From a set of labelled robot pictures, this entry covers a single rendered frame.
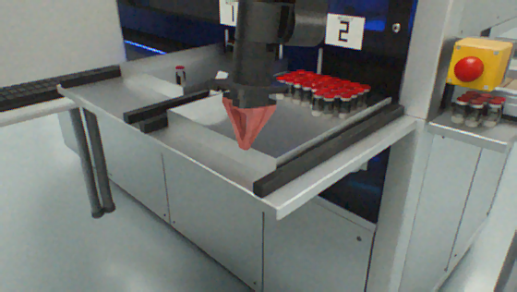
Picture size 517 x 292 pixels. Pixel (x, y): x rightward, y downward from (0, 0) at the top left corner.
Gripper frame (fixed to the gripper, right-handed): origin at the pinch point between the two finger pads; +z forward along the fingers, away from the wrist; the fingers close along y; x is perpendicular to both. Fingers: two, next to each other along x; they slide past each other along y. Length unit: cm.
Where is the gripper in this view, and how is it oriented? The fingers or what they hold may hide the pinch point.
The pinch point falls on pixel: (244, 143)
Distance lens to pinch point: 57.2
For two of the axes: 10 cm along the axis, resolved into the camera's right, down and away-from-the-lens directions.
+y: 6.9, -1.6, 7.1
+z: -1.1, 9.4, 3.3
